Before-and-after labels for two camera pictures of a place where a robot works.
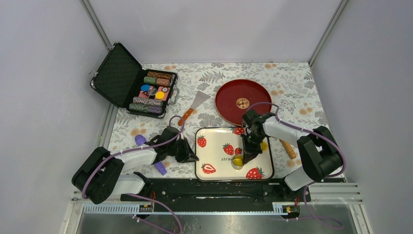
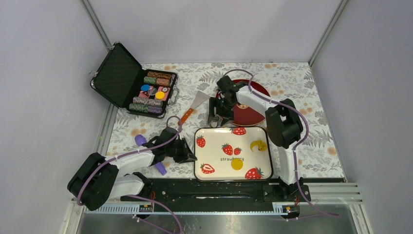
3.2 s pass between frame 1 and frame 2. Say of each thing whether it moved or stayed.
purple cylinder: stayed
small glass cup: moved
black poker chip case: stayed
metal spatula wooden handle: stayed
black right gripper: moved
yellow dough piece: moved
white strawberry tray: stayed
